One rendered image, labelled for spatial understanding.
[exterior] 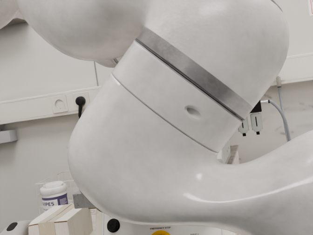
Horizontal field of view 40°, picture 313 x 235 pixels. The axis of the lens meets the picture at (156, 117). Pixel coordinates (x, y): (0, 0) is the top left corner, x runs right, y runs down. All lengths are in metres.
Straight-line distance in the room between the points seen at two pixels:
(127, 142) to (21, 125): 1.66
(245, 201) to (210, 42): 0.12
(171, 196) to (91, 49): 0.20
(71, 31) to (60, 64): 1.43
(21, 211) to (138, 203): 1.74
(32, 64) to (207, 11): 1.64
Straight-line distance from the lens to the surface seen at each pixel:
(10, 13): 0.67
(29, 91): 1.95
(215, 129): 0.34
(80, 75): 1.84
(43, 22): 0.49
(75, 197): 0.88
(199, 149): 0.35
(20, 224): 1.35
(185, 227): 1.05
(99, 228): 1.12
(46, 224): 1.24
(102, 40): 0.45
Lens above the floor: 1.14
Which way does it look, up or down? 3 degrees down
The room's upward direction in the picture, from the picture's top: 8 degrees counter-clockwise
